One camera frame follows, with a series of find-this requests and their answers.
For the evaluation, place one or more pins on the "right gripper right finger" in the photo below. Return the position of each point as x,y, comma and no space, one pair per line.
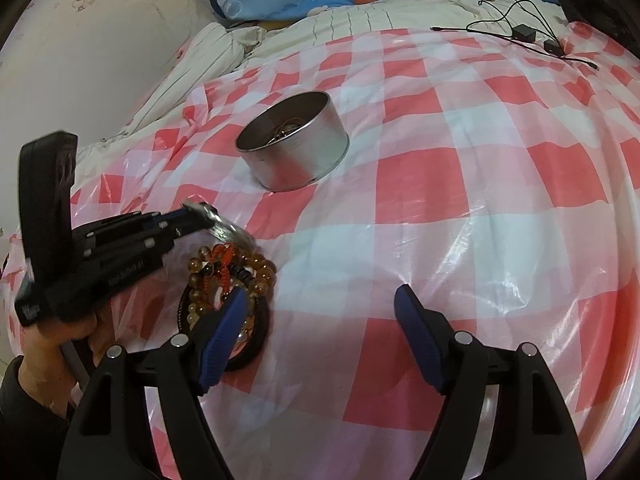
533,436

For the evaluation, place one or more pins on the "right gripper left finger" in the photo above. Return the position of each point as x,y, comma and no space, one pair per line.
110,435

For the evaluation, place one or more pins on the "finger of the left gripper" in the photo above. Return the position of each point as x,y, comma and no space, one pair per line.
121,245
190,217

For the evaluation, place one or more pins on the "silver metal bangle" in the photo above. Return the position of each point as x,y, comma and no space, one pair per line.
221,228

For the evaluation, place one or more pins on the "person's left hand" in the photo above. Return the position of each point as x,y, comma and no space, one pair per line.
44,374

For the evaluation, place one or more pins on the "round silver metal tin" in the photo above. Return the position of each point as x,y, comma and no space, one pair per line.
294,143

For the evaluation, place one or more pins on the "red white checkered plastic sheet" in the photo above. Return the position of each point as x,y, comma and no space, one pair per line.
501,185

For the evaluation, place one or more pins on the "black jacket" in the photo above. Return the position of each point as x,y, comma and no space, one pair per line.
601,15

